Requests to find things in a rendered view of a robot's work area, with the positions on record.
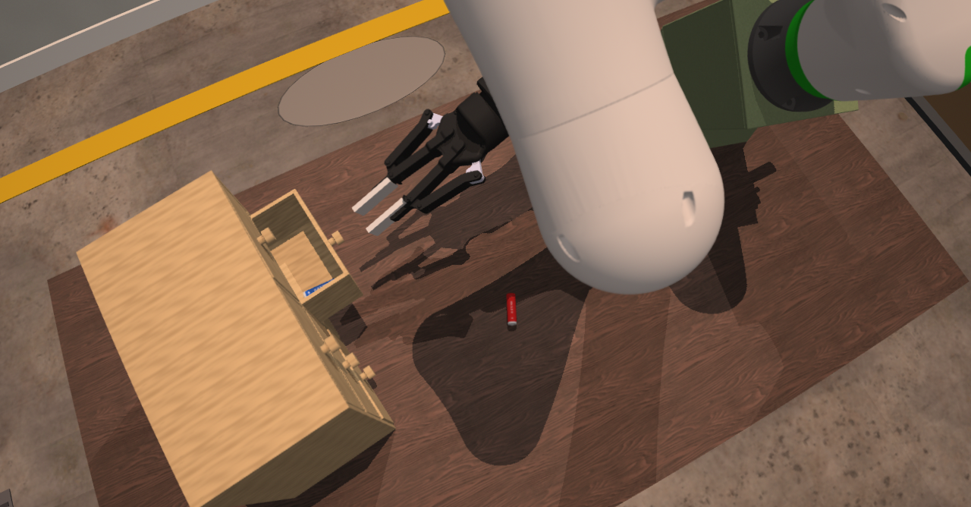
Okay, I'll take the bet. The red aa battery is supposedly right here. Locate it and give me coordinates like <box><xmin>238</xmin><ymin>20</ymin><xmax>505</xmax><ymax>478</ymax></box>
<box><xmin>506</xmin><ymin>293</ymin><xmax>517</xmax><ymax>326</ymax></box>

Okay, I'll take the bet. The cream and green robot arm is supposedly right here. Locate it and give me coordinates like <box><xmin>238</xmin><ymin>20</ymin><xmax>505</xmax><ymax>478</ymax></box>
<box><xmin>443</xmin><ymin>0</ymin><xmax>971</xmax><ymax>294</ymax></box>

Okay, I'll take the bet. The light wooden chest of drawers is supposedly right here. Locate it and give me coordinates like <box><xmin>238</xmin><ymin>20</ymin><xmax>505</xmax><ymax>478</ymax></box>
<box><xmin>77</xmin><ymin>170</ymin><xmax>396</xmax><ymax>507</ymax></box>

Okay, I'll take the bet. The blue aa battery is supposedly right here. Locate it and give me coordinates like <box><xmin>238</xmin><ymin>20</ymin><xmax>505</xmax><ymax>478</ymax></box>
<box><xmin>303</xmin><ymin>279</ymin><xmax>333</xmax><ymax>298</ymax></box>

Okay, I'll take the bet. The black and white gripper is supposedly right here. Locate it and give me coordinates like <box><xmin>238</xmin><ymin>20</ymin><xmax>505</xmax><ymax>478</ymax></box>
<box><xmin>352</xmin><ymin>92</ymin><xmax>509</xmax><ymax>236</ymax></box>

